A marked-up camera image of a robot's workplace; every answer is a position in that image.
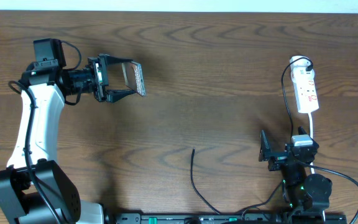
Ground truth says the white power strip cord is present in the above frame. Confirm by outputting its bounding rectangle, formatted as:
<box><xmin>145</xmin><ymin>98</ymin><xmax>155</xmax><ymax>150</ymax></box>
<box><xmin>308</xmin><ymin>112</ymin><xmax>316</xmax><ymax>175</ymax></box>

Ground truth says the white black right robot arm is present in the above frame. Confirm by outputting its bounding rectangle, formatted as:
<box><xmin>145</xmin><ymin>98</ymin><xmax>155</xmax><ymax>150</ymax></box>
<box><xmin>259</xmin><ymin>127</ymin><xmax>332</xmax><ymax>222</ymax></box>

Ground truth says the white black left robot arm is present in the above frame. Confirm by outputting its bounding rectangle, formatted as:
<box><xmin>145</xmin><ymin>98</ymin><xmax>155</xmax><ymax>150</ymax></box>
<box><xmin>0</xmin><ymin>54</ymin><xmax>145</xmax><ymax>223</ymax></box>

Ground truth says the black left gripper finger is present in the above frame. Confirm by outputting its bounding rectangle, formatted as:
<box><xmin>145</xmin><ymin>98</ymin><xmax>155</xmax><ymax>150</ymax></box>
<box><xmin>106</xmin><ymin>90</ymin><xmax>135</xmax><ymax>103</ymax></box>
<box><xmin>104</xmin><ymin>54</ymin><xmax>133</xmax><ymax>67</ymax></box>

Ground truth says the white charger plug adapter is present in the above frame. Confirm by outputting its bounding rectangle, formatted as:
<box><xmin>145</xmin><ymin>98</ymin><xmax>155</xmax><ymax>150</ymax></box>
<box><xmin>290</xmin><ymin>55</ymin><xmax>314</xmax><ymax>72</ymax></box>

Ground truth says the black charging cable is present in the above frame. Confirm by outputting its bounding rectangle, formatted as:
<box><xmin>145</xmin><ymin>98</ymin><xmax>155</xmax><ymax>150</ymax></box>
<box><xmin>190</xmin><ymin>56</ymin><xmax>314</xmax><ymax>216</ymax></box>

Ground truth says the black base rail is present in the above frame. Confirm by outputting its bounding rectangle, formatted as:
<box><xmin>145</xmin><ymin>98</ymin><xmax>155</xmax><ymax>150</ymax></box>
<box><xmin>106</xmin><ymin>213</ymin><xmax>347</xmax><ymax>224</ymax></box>

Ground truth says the white power strip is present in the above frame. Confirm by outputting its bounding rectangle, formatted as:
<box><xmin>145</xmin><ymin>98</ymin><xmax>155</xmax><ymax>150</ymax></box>
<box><xmin>291</xmin><ymin>67</ymin><xmax>319</xmax><ymax>114</ymax></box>

